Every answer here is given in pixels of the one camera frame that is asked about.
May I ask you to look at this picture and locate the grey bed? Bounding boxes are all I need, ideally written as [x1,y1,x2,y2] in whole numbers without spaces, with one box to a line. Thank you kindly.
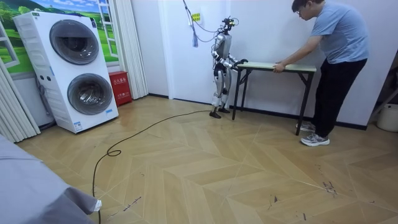
[0,134,103,224]

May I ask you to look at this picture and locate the white-top folding table black legs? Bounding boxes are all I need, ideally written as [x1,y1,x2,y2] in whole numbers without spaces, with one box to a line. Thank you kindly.
[231,61,318,136]

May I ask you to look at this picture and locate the landscape wall poster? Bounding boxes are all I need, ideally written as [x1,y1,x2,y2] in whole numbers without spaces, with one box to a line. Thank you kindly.
[0,0,119,75]

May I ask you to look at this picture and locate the robot legs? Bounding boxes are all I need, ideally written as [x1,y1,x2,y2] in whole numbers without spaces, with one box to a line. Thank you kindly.
[208,63,232,119]

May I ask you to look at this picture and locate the cable bundle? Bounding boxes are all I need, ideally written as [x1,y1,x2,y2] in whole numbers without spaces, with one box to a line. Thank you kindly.
[182,0,225,49]

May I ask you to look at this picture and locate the red fire equipment box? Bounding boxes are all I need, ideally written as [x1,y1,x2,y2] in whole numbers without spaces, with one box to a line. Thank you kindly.
[108,70,133,108]

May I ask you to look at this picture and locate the black floor cable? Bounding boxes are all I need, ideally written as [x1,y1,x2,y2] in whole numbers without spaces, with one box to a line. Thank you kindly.
[91,109,213,224]

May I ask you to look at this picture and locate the white pleated curtain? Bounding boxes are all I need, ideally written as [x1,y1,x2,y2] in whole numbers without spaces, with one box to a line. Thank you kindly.
[0,58,42,144]
[111,0,150,101]

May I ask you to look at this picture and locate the white stacked washing machine tower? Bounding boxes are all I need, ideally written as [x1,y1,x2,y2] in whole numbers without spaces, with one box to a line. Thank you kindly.
[12,11,120,134]

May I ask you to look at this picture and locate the grey drain hose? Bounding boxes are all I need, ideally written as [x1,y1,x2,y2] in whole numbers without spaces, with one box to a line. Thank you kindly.
[34,76,57,131]

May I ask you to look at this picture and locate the robot body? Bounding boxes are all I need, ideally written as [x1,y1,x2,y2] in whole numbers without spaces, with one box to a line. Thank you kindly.
[213,16,239,73]

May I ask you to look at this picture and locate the white plastic bucket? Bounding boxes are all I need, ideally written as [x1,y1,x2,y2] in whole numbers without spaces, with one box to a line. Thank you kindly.
[376,103,398,133]

